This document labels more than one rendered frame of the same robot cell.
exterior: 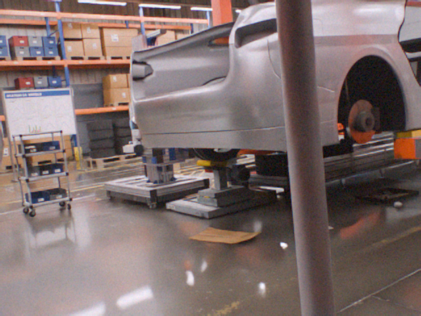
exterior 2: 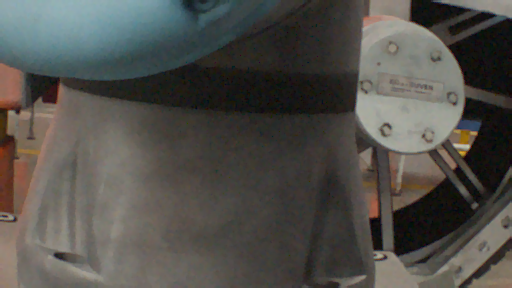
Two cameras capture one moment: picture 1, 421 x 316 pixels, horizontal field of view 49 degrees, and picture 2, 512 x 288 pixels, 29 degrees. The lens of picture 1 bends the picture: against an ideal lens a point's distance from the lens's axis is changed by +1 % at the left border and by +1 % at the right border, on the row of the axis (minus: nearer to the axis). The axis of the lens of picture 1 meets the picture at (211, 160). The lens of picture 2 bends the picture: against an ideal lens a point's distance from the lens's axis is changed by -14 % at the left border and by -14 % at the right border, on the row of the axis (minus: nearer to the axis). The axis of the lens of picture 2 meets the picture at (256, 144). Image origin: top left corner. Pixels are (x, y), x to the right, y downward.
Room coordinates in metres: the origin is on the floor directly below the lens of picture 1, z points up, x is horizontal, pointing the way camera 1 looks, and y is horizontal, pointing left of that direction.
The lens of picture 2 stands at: (6.06, 0.54, 0.95)
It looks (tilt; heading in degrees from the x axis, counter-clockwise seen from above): 9 degrees down; 210
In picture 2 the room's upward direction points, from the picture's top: 6 degrees clockwise
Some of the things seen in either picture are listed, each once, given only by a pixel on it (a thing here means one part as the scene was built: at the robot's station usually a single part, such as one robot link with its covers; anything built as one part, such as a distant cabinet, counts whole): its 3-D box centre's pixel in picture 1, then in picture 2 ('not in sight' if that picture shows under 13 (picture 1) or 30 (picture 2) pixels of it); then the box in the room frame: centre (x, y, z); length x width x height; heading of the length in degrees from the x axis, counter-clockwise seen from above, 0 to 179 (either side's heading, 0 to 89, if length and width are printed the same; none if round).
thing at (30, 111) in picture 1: (43, 131); not in sight; (10.07, 3.56, 0.98); 1.50 x 0.50 x 1.95; 126
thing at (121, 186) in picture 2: not in sight; (192, 182); (5.71, 0.31, 0.87); 0.15 x 0.15 x 0.10
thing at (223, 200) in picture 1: (225, 196); not in sight; (4.80, -0.11, 0.13); 0.50 x 0.36 x 0.10; 125
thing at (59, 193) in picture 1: (43, 172); not in sight; (5.72, 2.11, 0.50); 0.53 x 0.42 x 1.00; 125
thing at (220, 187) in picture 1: (220, 180); not in sight; (4.77, -0.07, 0.32); 0.40 x 0.30 x 0.28; 125
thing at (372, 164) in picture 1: (335, 170); not in sight; (5.81, -1.56, 0.14); 2.47 x 0.85 x 0.27; 125
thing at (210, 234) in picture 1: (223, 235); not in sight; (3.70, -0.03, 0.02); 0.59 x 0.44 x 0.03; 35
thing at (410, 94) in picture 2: not in sight; (393, 80); (4.97, 0.07, 0.85); 0.21 x 0.14 x 0.14; 35
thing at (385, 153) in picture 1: (362, 159); not in sight; (5.47, -1.79, 0.28); 2.47 x 0.06 x 0.22; 125
